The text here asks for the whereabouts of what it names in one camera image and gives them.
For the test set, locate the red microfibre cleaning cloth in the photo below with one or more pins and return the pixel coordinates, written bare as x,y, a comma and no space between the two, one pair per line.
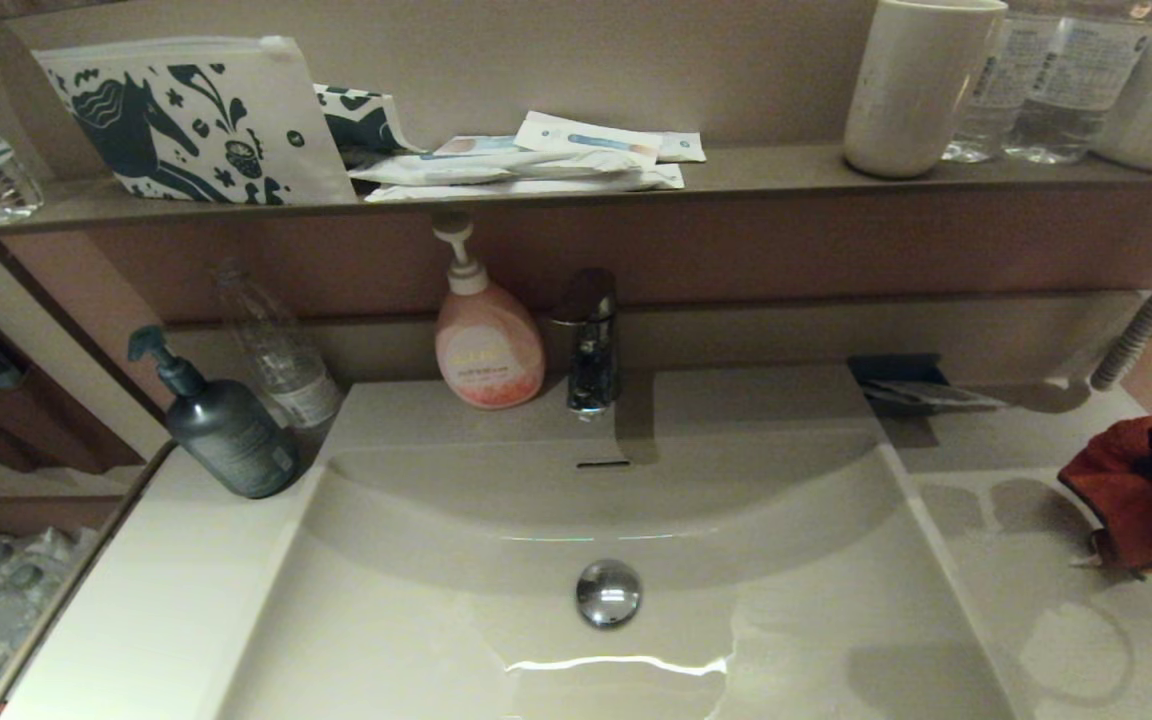
1121,500

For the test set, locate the chrome lever faucet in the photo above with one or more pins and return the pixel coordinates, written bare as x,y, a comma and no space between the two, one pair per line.
591,340

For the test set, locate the chrome sink drain stopper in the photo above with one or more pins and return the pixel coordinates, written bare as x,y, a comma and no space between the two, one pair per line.
609,592

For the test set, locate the white sink basin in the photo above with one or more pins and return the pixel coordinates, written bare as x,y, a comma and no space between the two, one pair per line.
436,600

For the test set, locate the silver foil sachet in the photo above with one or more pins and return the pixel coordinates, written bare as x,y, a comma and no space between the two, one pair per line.
936,394

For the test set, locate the dark soap tray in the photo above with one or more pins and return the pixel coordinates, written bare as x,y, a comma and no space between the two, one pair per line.
891,370

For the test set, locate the clear plastic water bottle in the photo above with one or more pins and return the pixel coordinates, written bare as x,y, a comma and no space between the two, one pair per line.
1076,90
996,90

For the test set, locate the tall white cup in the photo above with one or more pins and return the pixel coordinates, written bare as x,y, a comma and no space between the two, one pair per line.
911,90

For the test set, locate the small white sachet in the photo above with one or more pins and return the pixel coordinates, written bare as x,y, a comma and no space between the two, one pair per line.
684,147

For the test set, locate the white sachet blue print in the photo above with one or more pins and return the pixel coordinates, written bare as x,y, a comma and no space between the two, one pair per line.
586,138

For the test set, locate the flat white sachet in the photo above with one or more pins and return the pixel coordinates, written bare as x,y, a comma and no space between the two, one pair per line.
536,187

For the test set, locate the pink soap pump bottle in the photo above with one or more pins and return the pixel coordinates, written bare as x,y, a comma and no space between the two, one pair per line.
489,350

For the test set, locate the long white sachet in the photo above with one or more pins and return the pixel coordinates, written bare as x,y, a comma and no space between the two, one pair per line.
476,170

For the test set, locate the pale sachet orange print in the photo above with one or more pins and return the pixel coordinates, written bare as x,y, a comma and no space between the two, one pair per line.
476,145

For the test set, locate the small horse print pouch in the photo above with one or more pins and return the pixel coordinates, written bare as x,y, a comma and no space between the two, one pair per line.
361,118

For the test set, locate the clear bottle white label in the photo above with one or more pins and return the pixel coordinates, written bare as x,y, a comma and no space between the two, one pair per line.
278,360

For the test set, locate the dark green pump bottle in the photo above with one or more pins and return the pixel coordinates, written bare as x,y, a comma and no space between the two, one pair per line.
231,435

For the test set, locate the large horse print pouch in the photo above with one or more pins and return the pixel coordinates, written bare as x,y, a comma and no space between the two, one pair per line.
181,120

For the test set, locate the brown wall shelf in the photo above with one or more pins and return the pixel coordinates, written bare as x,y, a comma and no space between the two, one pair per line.
786,170

